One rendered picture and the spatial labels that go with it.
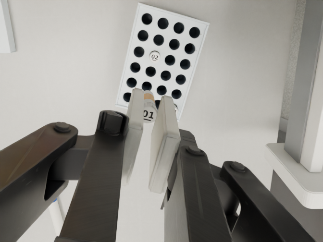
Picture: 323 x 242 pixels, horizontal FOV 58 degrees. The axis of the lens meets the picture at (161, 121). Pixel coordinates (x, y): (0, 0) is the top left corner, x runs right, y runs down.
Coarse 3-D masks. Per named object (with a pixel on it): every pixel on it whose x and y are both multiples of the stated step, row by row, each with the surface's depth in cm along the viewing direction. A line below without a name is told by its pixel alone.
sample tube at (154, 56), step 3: (153, 51) 34; (156, 51) 35; (150, 54) 33; (153, 54) 33; (156, 54) 33; (159, 54) 34; (150, 57) 33; (153, 57) 33; (156, 57) 33; (159, 57) 33; (150, 60) 33; (153, 60) 33; (156, 60) 33
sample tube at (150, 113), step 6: (144, 96) 21; (150, 96) 21; (144, 102) 19; (150, 102) 19; (144, 108) 18; (150, 108) 18; (156, 108) 20; (144, 114) 19; (150, 114) 19; (156, 114) 19; (144, 120) 19; (150, 120) 19
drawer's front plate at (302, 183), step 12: (276, 144) 36; (264, 156) 36; (276, 156) 33; (288, 156) 33; (276, 168) 32; (288, 168) 30; (300, 168) 30; (288, 180) 30; (300, 180) 28; (312, 180) 28; (300, 192) 27; (312, 192) 26; (312, 204) 26
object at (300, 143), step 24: (312, 0) 28; (312, 24) 28; (312, 48) 28; (312, 72) 28; (312, 96) 28; (288, 120) 33; (312, 120) 28; (288, 144) 33; (312, 144) 28; (312, 168) 29
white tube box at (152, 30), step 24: (144, 24) 33; (168, 24) 33; (192, 24) 33; (144, 48) 34; (168, 48) 34; (192, 48) 36; (144, 72) 35; (168, 72) 38; (192, 72) 35; (120, 96) 36
